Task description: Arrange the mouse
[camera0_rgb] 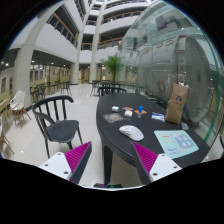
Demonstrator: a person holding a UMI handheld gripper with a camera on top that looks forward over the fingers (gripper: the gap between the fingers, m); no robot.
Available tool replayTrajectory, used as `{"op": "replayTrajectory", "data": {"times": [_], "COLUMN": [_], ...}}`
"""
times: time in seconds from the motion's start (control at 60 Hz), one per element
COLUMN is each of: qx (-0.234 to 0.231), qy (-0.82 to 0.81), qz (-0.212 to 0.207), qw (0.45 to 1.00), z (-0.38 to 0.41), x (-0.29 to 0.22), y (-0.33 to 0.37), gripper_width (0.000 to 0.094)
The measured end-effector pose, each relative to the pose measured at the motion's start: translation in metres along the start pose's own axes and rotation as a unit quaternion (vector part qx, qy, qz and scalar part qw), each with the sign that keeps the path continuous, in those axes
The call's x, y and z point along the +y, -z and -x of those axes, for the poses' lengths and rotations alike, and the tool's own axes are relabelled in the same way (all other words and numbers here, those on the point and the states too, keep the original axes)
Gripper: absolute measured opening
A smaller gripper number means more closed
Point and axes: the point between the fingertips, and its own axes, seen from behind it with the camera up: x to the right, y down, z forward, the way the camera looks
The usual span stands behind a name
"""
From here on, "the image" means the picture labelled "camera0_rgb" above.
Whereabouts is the blue white tissue packet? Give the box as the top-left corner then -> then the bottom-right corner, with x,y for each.
151,112 -> 165,122

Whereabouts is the white eraser block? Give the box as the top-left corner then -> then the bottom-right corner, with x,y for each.
124,110 -> 133,117

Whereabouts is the green potted palm plant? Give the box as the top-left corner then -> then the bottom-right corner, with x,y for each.
101,54 -> 124,80

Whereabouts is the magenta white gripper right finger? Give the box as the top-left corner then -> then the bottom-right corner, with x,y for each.
132,142 -> 181,185

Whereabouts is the white lattice chair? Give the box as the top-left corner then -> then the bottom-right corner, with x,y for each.
10,90 -> 28,121

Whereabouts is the black wooden chair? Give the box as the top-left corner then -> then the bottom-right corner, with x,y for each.
32,95 -> 82,156

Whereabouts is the orange flat card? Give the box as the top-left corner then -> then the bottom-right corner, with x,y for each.
134,110 -> 147,115

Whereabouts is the small white box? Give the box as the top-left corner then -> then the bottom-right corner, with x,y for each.
112,106 -> 119,112

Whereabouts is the clear plastic snack bag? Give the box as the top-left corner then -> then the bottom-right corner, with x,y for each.
103,113 -> 123,123

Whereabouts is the brown paper bag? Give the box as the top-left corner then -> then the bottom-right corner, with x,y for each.
165,74 -> 189,124

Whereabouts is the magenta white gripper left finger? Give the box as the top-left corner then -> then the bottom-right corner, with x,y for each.
40,142 -> 92,184

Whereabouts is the blue cap small bottle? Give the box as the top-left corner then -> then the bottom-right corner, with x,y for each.
137,106 -> 143,119

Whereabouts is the black oval table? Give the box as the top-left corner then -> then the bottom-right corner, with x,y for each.
95,92 -> 212,186

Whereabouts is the white computer mouse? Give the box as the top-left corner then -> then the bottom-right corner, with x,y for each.
119,125 -> 144,141

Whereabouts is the light blue mouse pad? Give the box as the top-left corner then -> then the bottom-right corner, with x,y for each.
154,130 -> 199,159

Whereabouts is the brown flat card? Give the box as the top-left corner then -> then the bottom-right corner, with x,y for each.
122,107 -> 133,111

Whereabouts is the black chair behind table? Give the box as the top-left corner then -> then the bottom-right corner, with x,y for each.
97,86 -> 126,97

